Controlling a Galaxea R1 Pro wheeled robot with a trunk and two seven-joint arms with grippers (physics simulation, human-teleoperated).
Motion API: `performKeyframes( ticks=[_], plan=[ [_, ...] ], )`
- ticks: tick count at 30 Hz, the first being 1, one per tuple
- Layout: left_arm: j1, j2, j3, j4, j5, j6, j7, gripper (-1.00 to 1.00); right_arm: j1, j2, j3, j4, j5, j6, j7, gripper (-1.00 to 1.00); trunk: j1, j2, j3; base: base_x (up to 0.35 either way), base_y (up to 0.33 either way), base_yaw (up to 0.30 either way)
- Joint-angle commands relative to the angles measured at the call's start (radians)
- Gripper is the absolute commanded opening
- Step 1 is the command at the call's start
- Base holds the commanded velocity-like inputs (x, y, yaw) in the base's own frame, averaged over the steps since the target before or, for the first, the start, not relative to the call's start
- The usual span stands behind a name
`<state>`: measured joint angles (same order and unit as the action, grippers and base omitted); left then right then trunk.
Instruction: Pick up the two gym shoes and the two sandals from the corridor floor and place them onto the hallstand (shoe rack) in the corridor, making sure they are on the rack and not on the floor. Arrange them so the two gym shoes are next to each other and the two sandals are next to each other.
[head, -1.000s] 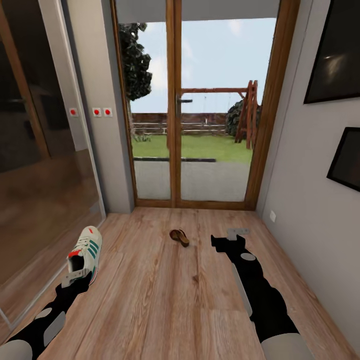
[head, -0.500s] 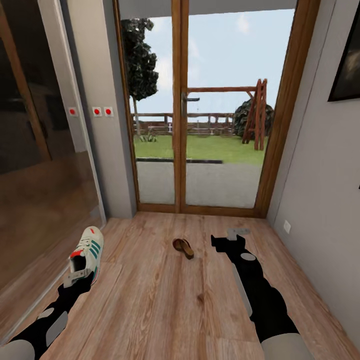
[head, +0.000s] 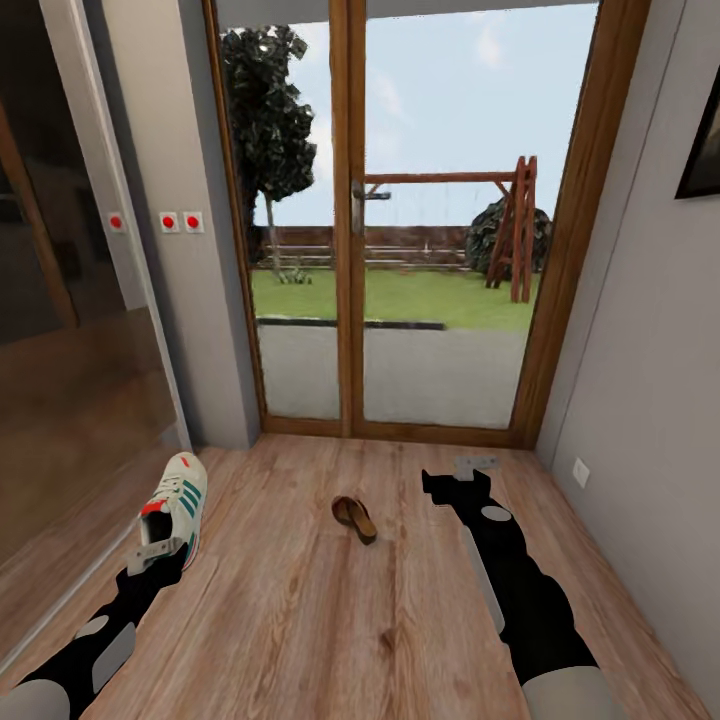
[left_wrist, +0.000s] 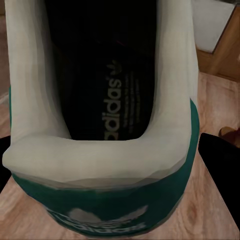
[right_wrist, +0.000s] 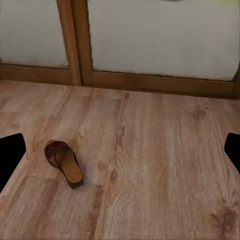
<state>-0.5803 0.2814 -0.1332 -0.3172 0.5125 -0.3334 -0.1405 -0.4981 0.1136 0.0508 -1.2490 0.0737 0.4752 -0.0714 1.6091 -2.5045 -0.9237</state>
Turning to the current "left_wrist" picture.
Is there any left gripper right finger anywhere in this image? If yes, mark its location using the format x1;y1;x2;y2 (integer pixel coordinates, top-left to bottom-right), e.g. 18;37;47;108
198;133;240;230

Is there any sandal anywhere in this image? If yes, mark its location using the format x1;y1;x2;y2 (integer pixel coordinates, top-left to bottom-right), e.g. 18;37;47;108
218;126;240;148

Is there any gym shoe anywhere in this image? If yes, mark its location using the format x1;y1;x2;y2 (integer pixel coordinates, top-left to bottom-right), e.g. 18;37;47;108
2;0;200;239

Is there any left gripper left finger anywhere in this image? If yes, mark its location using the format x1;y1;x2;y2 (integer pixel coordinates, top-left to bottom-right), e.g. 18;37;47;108
0;136;12;193

